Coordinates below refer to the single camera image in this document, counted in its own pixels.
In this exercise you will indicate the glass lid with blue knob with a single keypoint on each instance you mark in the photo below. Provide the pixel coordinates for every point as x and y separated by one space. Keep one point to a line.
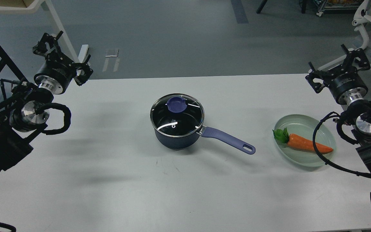
177 115

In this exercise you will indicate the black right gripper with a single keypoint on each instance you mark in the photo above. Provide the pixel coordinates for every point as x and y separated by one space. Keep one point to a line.
346 86

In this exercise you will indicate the white table leg frame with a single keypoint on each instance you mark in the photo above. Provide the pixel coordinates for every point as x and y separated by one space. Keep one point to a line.
30 7

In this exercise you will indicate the blue saucepan with handle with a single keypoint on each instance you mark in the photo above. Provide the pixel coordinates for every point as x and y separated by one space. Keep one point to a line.
205 132

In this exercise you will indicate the wheeled cart in background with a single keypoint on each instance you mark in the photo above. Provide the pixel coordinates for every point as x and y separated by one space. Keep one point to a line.
336 6

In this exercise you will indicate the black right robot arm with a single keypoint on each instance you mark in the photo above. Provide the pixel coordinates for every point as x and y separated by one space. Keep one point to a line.
354 126

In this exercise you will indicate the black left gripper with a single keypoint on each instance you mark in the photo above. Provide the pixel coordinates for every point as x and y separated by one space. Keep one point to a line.
58 70

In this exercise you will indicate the pale green plate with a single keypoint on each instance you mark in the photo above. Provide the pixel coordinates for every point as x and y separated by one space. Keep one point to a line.
304 126

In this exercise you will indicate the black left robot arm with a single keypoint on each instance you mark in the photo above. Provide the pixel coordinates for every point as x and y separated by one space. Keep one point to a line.
27 109

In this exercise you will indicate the orange toy carrot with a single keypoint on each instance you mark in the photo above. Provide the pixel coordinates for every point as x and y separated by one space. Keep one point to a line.
298 142

